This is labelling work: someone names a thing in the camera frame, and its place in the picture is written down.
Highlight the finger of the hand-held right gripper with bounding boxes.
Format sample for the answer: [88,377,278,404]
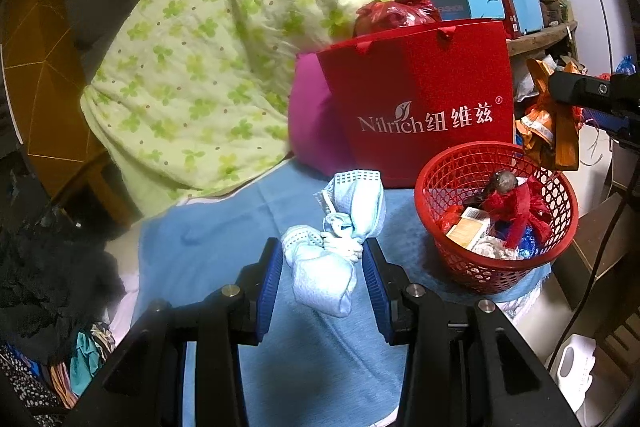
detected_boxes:
[584,108,640,145]
[548,70,640,112]

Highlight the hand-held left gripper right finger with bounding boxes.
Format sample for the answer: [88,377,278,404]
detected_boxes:
[362,237,583,427]

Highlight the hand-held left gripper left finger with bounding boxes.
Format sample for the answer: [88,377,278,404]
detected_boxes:
[65,237,285,427]

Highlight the blue face mask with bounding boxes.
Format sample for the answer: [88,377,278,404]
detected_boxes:
[280,167,388,319]

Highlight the red plastic mesh basket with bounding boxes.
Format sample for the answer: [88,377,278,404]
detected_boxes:
[414,142,580,295]

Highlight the orange snack bag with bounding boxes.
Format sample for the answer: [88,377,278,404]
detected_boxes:
[517,57,581,172]

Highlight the wooden plank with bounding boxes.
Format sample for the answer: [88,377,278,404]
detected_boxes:
[506,21,578,56]

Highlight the blue towel mat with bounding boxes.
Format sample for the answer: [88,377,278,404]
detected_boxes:
[135,162,551,427]

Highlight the red shiny wrapper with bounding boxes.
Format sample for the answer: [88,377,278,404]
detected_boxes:
[437,206,466,233]

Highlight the white cardboard packet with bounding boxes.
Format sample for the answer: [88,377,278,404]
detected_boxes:
[444,206,495,252]

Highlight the white crumpled tissue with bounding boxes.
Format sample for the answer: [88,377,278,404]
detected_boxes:
[470,237,523,262]

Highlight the light blue cardboard box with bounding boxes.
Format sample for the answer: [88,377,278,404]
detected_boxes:
[407,0,506,22]

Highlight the blue crumpled wrapper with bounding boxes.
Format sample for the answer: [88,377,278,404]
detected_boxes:
[517,227,541,260]

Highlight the red paper gift bag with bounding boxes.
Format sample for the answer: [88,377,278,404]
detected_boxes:
[317,19,516,188]

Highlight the pink pillow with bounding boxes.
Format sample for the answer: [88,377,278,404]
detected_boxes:
[287,52,356,175]

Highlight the teal cloth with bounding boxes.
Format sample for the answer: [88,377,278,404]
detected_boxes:
[69,329,116,398]

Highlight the red plastic bag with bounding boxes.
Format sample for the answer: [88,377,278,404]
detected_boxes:
[354,0,443,38]

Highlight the dark clothes pile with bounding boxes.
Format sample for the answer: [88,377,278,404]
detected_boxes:
[0,167,128,363]

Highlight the green floral quilt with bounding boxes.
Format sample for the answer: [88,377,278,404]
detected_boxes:
[80,0,406,212]

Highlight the black dotted cloth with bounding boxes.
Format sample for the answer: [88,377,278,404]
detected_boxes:
[0,342,66,413]

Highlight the black cable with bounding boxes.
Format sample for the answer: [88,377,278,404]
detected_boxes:
[547,187,632,368]

